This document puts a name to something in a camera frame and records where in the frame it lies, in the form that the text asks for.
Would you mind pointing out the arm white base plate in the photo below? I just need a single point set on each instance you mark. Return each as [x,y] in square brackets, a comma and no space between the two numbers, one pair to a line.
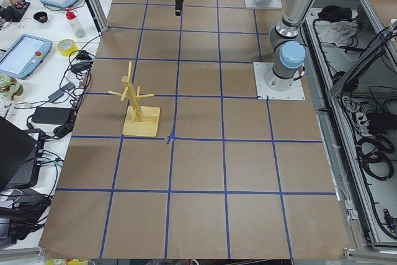
[263,4]
[270,87]

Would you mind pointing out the black bowl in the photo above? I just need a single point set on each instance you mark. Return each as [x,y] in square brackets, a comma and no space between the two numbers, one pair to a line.
[41,17]

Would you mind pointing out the yellow tape roll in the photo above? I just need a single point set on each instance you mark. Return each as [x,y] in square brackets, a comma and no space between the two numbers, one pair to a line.
[67,47]

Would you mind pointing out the teach pendant near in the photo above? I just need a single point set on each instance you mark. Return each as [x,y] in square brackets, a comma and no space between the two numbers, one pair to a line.
[22,58]

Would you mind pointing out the black laptop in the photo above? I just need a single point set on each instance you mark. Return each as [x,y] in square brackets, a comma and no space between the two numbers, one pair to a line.
[20,154]

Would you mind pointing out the clear bottle red cap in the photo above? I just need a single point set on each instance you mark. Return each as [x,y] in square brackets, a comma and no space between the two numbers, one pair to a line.
[75,24]

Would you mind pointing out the green glass jar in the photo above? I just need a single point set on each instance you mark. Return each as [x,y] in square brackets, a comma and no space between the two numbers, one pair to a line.
[10,87]

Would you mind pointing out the wooden cup holder tree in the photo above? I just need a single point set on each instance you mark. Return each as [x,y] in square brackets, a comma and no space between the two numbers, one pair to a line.
[140,121]

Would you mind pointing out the black power adapter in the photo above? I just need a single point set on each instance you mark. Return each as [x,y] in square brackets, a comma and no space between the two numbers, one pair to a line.
[51,115]

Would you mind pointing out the white crumpled cloth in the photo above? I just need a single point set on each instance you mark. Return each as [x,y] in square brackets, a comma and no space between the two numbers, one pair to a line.
[340,33]

